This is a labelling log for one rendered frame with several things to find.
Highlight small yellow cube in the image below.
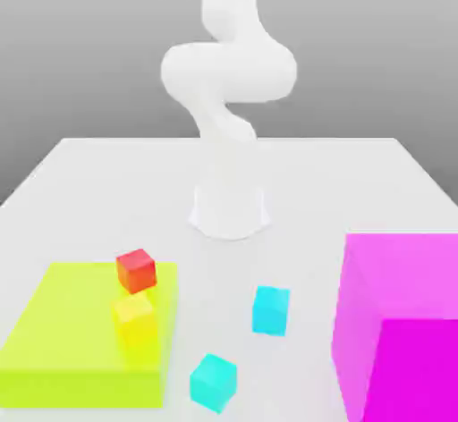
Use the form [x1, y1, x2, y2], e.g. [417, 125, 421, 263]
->
[111, 291, 159, 365]

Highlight large magenta box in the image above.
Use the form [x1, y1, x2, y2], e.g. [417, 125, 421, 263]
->
[330, 232, 458, 422]

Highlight small cyan cube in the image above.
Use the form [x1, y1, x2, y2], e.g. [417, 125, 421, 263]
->
[189, 352, 238, 415]
[251, 284, 292, 338]

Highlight large lime green box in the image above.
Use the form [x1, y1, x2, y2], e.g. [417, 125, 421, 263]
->
[0, 261, 179, 409]

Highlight small red cube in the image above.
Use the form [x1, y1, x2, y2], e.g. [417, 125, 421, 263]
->
[114, 248, 158, 295]

